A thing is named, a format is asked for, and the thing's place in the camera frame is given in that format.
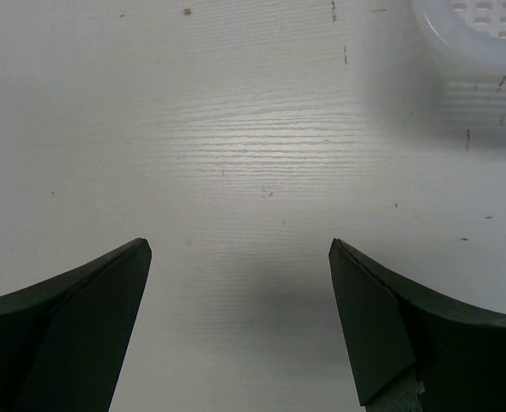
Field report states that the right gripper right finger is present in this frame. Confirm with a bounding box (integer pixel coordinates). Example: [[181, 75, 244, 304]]
[[328, 239, 506, 411]]

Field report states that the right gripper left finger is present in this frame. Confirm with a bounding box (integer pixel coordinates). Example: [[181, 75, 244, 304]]
[[0, 238, 152, 411]]

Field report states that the white plastic basket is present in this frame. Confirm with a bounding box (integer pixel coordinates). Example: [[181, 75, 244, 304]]
[[411, 0, 506, 75]]

